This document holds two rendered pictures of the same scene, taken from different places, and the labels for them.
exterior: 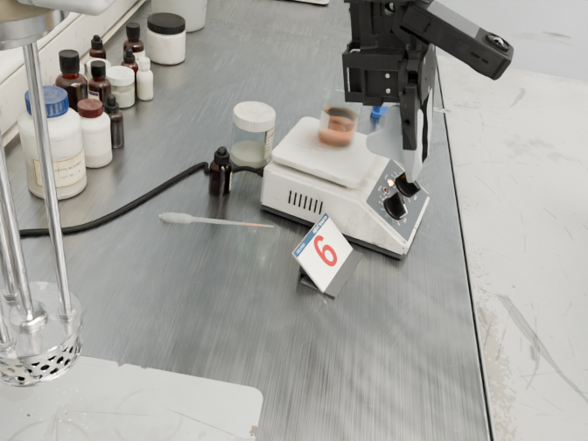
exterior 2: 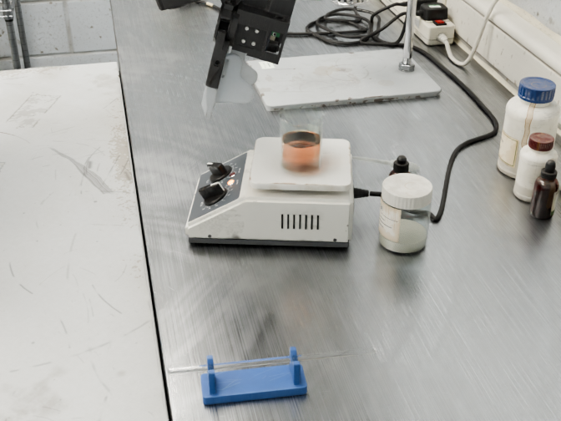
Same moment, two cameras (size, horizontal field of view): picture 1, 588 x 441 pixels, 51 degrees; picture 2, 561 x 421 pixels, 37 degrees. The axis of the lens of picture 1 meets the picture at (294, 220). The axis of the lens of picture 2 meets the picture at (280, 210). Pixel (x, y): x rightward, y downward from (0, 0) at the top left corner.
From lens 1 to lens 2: 1.57 m
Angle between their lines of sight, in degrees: 109
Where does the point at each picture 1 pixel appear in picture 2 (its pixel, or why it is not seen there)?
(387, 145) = not seen: hidden behind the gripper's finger
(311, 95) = (418, 382)
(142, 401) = (325, 91)
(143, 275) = (386, 137)
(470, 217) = (133, 253)
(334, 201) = not seen: hidden behind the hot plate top
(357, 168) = (265, 148)
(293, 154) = (329, 144)
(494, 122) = not seen: outside the picture
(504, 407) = (117, 136)
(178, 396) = (309, 95)
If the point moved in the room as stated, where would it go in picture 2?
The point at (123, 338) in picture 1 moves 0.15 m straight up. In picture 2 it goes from (362, 113) to (368, 22)
